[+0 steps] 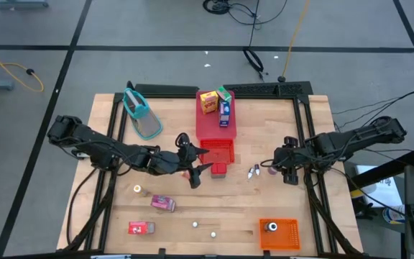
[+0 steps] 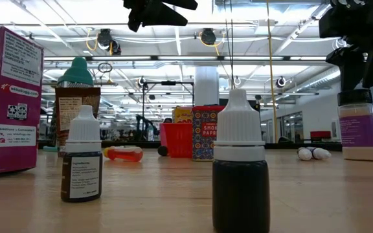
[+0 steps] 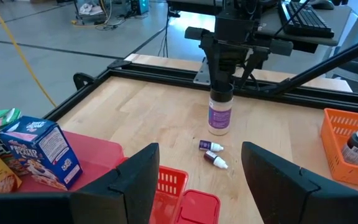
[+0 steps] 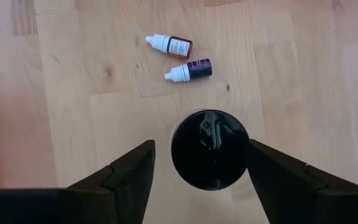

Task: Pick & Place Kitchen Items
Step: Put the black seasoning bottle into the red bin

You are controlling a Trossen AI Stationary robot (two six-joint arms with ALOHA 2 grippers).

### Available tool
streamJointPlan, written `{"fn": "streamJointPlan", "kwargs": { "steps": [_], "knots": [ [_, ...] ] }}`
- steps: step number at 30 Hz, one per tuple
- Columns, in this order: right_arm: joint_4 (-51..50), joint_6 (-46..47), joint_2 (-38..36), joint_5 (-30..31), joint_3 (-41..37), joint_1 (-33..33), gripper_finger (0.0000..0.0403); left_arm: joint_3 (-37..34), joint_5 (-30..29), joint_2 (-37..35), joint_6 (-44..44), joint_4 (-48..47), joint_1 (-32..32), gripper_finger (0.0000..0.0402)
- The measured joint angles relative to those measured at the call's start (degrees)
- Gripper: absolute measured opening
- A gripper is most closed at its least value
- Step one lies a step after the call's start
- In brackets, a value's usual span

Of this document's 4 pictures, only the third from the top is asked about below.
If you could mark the smoked paprika tin red lid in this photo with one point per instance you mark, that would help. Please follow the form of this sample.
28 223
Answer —
197 208

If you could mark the purple label dropper bottle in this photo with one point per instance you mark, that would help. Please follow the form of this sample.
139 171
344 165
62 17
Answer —
208 145

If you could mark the metal cart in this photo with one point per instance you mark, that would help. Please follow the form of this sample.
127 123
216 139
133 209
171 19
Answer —
92 9

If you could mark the blue Frosted Flakes cereal box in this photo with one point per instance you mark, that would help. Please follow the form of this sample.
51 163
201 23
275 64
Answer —
39 152

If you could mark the grey metal bracket plate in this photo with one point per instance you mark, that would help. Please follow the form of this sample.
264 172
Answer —
204 73

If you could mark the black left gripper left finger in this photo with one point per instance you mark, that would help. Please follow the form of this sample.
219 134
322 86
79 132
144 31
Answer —
117 202

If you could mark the brown dropper bottle white cap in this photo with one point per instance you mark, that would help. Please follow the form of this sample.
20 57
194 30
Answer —
214 158

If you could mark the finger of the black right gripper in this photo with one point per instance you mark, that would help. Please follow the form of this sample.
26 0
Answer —
253 59
219 71

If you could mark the pink plastic tray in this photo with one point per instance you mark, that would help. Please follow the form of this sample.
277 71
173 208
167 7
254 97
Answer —
95 152

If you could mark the black keyboard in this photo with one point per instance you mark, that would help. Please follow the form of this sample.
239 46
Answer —
306 18

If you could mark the spice shaker purple label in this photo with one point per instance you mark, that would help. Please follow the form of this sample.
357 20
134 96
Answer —
219 115

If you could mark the red plastic basket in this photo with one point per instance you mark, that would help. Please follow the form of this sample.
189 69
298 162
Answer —
169 183

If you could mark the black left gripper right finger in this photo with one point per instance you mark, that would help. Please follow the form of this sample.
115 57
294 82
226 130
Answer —
291 202

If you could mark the black table clamp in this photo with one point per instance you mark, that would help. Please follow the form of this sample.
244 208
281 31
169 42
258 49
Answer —
82 81

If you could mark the computer tower teal light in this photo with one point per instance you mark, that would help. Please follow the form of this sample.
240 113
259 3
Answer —
140 6

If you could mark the black computer mouse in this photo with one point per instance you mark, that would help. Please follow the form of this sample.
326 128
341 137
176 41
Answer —
322 3

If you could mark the orange plastic basket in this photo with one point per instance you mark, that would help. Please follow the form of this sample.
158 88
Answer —
334 140

